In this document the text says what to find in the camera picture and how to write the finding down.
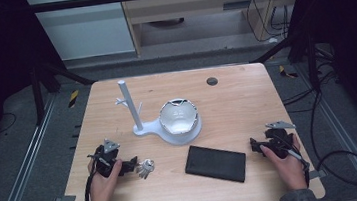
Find bunch of silver keys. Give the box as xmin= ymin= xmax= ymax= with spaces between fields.
xmin=135 ymin=157 xmax=158 ymax=181

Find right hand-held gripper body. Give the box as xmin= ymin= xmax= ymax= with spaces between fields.
xmin=257 ymin=118 xmax=300 ymax=162

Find person's right hand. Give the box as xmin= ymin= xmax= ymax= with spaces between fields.
xmin=259 ymin=133 xmax=310 ymax=195

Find light wooden desk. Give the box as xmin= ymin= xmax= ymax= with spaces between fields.
xmin=118 ymin=0 xmax=312 ymax=59

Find black looped floor cable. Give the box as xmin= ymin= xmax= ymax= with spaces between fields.
xmin=305 ymin=83 xmax=357 ymax=192

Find right hand-held gripper cable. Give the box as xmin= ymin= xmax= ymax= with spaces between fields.
xmin=285 ymin=146 xmax=313 ymax=189

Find hand-held gripper cable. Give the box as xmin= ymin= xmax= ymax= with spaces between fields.
xmin=80 ymin=169 xmax=100 ymax=201
xmin=285 ymin=146 xmax=313 ymax=189

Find black metal stand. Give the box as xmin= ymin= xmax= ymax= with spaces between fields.
xmin=246 ymin=27 xmax=322 ymax=99
xmin=27 ymin=53 xmax=101 ymax=128

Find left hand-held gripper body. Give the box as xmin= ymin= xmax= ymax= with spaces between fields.
xmin=85 ymin=136 xmax=132 ymax=180

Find black hanging cables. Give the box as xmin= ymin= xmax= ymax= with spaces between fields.
xmin=243 ymin=0 xmax=293 ymax=45

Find person's left hand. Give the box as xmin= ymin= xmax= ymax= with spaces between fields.
xmin=86 ymin=155 xmax=128 ymax=201

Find aluminium floor rail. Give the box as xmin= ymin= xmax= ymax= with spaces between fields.
xmin=296 ymin=57 xmax=357 ymax=201
xmin=0 ymin=92 xmax=68 ymax=201

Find white tree-shaped key stand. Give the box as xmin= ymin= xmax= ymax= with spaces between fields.
xmin=112 ymin=71 xmax=205 ymax=153

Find grey tape piece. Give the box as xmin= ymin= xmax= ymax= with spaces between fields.
xmin=309 ymin=168 xmax=328 ymax=181
xmin=53 ymin=194 xmax=77 ymax=201

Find black leather wallet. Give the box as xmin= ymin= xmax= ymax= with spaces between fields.
xmin=181 ymin=139 xmax=249 ymax=189

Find left hand-held gripper cable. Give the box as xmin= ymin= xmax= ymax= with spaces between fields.
xmin=80 ymin=169 xmax=100 ymax=201

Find yellow and black tape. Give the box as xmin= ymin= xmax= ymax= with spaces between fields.
xmin=277 ymin=63 xmax=300 ymax=81
xmin=66 ymin=89 xmax=82 ymax=109

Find round grey table hole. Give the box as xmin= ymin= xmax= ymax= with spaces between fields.
xmin=205 ymin=75 xmax=219 ymax=87

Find white cabinet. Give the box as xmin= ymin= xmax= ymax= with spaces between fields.
xmin=24 ymin=0 xmax=136 ymax=66

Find white bowl with silver rim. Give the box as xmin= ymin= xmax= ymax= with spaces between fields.
xmin=156 ymin=95 xmax=202 ymax=137

